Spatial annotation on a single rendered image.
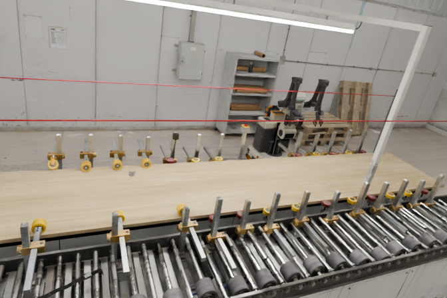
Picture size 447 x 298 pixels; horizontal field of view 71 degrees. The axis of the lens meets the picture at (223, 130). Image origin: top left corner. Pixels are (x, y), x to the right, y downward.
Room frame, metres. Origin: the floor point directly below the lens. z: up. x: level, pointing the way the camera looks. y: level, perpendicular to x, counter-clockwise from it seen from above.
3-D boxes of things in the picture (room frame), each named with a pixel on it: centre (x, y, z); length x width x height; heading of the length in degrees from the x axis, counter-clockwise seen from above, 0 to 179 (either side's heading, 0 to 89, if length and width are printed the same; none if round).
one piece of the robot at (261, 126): (4.69, -0.81, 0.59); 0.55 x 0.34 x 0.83; 115
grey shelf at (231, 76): (5.82, -0.32, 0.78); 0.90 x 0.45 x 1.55; 115
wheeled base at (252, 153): (4.60, -0.85, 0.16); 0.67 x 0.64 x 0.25; 25
